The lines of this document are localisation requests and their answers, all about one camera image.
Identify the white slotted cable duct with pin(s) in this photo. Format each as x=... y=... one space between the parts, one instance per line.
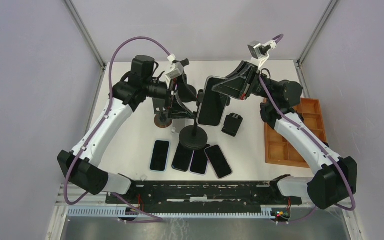
x=125 y=212

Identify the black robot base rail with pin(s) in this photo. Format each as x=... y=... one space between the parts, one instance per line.
x=206 y=197

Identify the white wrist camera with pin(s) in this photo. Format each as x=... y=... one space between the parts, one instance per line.
x=260 y=52
x=175 y=69

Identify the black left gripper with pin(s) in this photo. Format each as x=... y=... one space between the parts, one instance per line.
x=176 y=108

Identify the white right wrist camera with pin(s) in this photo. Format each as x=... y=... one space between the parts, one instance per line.
x=260 y=52

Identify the phone with purple case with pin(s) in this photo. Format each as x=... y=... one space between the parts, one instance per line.
x=199 y=161

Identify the black folding phone stand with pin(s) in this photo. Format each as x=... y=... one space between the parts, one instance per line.
x=232 y=124

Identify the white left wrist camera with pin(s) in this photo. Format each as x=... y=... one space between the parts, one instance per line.
x=175 y=69

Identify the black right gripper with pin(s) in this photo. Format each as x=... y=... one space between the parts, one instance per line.
x=241 y=86

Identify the phone with light blue case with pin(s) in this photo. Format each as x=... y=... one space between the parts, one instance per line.
x=159 y=157

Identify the wooden-base black plate stand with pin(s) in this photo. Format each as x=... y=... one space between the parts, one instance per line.
x=161 y=119

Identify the orange compartment tray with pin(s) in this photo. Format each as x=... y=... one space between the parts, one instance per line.
x=278 y=151

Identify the phone with white case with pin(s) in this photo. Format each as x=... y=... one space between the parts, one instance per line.
x=182 y=158

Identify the silver folding phone stand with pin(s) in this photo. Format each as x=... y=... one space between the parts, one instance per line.
x=177 y=125

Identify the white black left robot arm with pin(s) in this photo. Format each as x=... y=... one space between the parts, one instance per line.
x=80 y=165

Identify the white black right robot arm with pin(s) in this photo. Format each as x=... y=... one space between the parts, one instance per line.
x=335 y=177

